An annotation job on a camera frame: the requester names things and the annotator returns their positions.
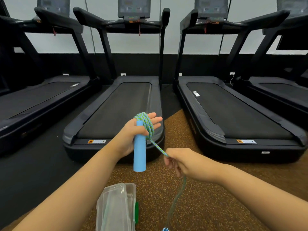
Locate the person's left hand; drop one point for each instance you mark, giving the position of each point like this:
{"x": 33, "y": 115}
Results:
{"x": 128, "y": 137}

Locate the person's right hand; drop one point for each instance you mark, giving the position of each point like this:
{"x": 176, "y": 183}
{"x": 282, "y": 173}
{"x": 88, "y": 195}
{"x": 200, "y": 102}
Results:
{"x": 195, "y": 165}

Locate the person's right fingers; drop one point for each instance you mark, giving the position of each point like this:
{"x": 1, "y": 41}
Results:
{"x": 171, "y": 161}

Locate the person's left fingers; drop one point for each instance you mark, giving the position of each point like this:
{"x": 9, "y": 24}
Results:
{"x": 156, "y": 120}

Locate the person's right forearm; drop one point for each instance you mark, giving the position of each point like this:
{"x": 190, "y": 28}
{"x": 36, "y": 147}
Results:
{"x": 264, "y": 197}

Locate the person's left forearm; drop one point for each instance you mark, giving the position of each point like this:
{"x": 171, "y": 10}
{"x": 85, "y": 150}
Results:
{"x": 72, "y": 190}

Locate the black treadmill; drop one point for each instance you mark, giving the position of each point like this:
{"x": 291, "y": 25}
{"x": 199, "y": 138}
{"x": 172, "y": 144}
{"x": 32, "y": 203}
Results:
{"x": 235, "y": 113}
{"x": 36, "y": 98}
{"x": 120, "y": 110}
{"x": 284, "y": 93}

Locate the clear plastic storage box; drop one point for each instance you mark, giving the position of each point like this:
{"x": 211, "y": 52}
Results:
{"x": 115, "y": 209}

